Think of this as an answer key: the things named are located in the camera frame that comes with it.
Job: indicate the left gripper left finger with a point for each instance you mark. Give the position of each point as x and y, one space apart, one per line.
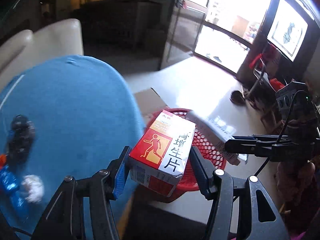
63 218

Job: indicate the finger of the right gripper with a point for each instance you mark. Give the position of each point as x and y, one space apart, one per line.
256 138
252 147

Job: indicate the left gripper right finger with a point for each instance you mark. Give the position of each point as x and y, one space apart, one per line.
258 217

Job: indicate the long white carton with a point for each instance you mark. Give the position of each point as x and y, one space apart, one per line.
218 132

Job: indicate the white tissue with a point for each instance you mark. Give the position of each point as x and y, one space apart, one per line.
32 188

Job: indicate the blue wrapper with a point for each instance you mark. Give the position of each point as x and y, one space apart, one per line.
11 187

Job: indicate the orange red wrapper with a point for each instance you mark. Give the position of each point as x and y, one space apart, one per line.
3 160

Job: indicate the black wrapper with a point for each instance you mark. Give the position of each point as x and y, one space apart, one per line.
20 140

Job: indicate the red white medicine box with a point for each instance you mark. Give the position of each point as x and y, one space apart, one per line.
159 159

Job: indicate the person's right hand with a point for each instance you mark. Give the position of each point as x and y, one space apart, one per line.
293 180

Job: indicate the dark round floor object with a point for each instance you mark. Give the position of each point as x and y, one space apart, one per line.
237 98

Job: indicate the red mesh waste basket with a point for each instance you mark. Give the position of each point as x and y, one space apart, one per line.
188 182

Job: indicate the metal folding cart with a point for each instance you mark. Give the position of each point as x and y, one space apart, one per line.
265 66

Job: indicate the blue table cloth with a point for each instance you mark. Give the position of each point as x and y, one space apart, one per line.
84 115

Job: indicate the brown cardboard box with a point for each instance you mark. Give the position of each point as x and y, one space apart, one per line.
149 103

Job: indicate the dark wooden cabinet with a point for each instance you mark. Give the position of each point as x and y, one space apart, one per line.
122 23

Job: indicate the beige leather sofa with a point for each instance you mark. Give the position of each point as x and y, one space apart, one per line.
27 49

